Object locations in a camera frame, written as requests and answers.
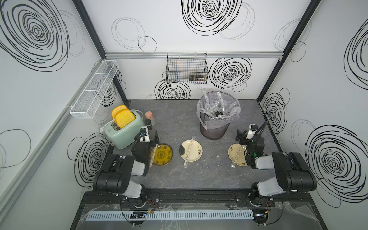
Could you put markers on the back yellow bread slice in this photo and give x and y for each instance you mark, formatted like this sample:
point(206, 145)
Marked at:
point(117, 110)

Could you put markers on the black wire wall basket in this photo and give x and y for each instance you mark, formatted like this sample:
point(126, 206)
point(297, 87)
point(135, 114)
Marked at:
point(187, 70)

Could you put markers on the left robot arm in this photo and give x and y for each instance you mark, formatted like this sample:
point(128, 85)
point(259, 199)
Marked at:
point(114, 176)

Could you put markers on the white slotted cable duct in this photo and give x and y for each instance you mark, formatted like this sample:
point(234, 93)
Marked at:
point(170, 215)

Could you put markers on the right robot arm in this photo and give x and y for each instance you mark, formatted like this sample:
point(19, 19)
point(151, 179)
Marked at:
point(292, 174)

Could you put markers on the mint green toaster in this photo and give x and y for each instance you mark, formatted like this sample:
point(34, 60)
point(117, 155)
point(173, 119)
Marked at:
point(123, 137)

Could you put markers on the wrapped chopsticks on yellow plate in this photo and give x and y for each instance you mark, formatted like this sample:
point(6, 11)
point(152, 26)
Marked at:
point(152, 155)

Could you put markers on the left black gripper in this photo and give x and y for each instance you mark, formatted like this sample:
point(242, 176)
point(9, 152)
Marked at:
point(154, 140)

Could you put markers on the wrapped chopsticks on middle plate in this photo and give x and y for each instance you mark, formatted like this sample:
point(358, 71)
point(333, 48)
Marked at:
point(188, 151)

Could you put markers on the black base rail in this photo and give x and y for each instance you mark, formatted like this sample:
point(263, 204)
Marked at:
point(157, 197)

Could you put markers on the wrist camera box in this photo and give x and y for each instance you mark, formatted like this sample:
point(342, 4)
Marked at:
point(144, 135)
point(253, 128)

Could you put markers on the cream plate with red marks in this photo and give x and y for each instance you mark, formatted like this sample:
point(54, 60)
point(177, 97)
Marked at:
point(237, 155)

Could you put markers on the aluminium wall rail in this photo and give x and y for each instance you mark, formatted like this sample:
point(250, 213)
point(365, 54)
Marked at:
point(157, 55)

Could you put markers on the front yellow bread slice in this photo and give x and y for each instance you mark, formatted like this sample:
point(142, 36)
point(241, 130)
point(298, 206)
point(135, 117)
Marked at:
point(124, 117)

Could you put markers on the clear plastic chopstick wrapper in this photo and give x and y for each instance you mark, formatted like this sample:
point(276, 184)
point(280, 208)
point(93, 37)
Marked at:
point(234, 161)

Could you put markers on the black capped spice jar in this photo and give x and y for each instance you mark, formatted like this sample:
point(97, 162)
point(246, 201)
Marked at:
point(148, 124)

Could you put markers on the yellow patterned plate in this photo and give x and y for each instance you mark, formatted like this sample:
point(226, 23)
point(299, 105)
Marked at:
point(162, 154)

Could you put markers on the black mesh trash bin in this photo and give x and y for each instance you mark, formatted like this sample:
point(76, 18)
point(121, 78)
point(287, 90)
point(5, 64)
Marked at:
point(214, 130)

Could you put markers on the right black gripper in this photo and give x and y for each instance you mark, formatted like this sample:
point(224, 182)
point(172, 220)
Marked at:
point(241, 136)

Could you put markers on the yellow bread slice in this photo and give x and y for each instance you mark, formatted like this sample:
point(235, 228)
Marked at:
point(117, 110)
point(124, 117)

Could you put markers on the cork topped glass bottle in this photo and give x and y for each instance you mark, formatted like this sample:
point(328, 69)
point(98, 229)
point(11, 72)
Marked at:
point(149, 115)

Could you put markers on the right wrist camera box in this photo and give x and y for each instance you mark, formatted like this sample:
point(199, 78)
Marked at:
point(253, 128)

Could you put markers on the cream plate with black patch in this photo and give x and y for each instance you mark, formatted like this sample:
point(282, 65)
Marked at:
point(196, 151)

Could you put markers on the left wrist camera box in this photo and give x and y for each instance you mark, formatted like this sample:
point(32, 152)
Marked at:
point(144, 135)

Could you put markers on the white wire wall shelf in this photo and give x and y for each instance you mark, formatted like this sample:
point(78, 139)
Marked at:
point(95, 90)

